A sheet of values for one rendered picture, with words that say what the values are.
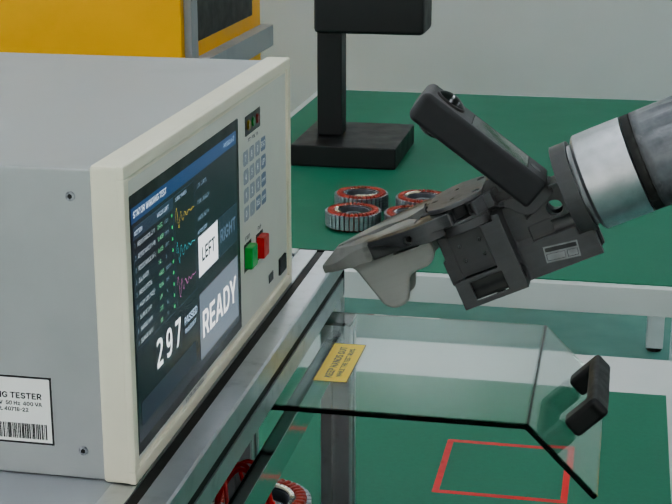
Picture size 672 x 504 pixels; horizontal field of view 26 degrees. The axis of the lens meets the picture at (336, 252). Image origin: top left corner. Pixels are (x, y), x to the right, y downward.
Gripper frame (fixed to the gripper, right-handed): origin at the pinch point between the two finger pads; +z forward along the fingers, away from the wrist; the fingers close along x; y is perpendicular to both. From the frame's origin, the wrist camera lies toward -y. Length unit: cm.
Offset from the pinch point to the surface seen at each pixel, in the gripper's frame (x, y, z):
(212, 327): -10.6, -0.3, 7.7
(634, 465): 62, 50, -5
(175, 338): -19.5, -2.3, 6.8
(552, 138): 260, 42, 14
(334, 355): 9.9, 10.2, 7.0
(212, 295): -10.4, -2.5, 6.7
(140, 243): -25.8, -10.0, 3.3
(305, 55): 512, 9, 130
